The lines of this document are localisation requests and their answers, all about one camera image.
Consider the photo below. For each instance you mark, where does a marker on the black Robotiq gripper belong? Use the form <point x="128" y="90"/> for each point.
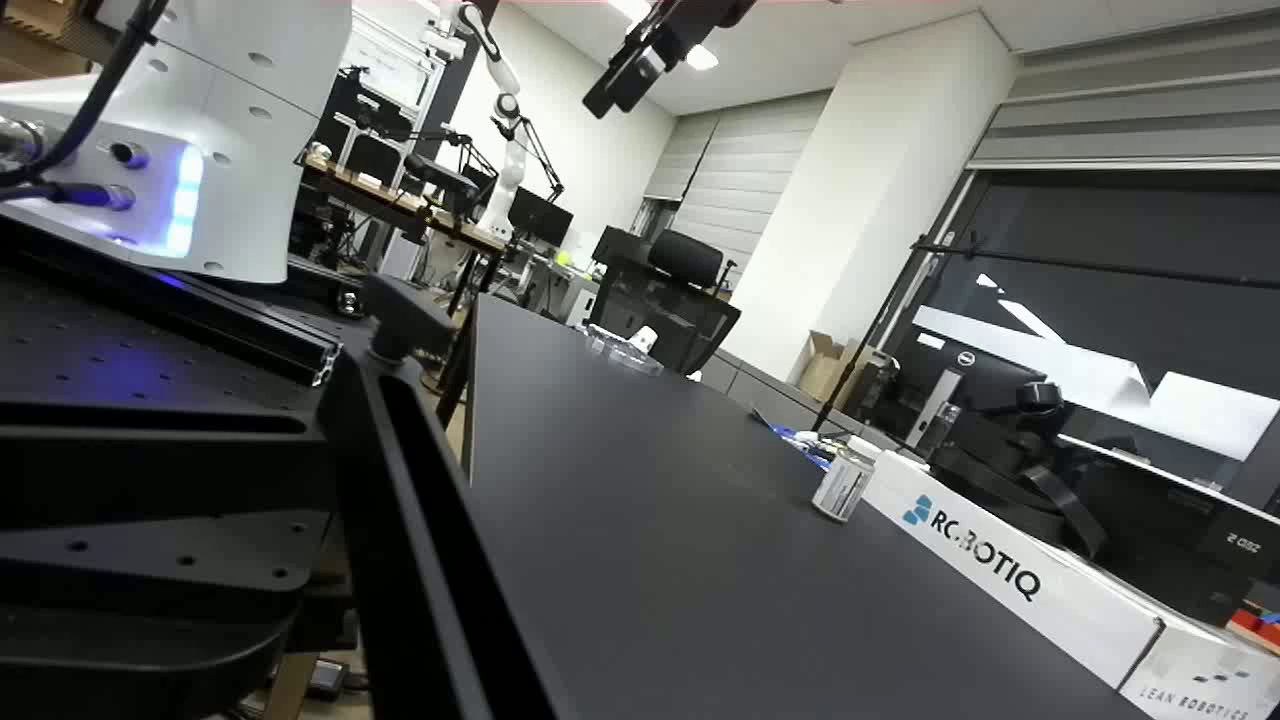
<point x="695" y="26"/>

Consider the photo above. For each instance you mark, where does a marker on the small white-capped labelled bottle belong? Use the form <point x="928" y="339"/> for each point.
<point x="846" y="480"/>

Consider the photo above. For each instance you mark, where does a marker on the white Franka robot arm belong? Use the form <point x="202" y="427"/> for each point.
<point x="226" y="120"/>

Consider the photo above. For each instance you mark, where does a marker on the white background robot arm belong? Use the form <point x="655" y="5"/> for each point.
<point x="515" y="126"/>

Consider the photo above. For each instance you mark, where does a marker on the round ceiling light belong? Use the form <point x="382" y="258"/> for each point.
<point x="701" y="56"/>

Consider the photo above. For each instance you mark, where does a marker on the black computer monitor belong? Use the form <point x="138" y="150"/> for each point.
<point x="543" y="217"/>

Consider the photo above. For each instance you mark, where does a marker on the small black office chair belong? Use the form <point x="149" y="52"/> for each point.
<point x="619" y="255"/>

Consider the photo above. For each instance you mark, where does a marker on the large black office chair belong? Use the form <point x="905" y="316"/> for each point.
<point x="686" y="300"/>

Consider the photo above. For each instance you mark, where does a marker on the wooden desk with equipment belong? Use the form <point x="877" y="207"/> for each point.
<point x="401" y="207"/>

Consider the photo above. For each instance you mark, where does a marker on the brown cardboard box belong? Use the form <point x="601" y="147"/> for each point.
<point x="823" y="367"/>

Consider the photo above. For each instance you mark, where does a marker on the black tripod pole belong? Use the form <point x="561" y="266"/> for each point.
<point x="875" y="324"/>

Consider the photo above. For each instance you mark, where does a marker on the blue small table item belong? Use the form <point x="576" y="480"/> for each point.
<point x="804" y="440"/>

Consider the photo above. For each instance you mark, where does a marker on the grey window roller blind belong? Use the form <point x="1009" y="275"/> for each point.
<point x="1134" y="112"/>

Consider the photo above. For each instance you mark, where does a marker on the black equipment bag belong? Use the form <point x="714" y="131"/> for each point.
<point x="1012" y="445"/>

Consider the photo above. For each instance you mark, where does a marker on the black robot mounting stand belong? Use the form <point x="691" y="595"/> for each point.
<point x="146" y="440"/>

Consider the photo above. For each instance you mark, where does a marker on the long white Robotiq box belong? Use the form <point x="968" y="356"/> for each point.
<point x="1012" y="577"/>

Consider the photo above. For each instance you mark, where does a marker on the red small item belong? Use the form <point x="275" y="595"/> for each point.
<point x="1258" y="625"/>

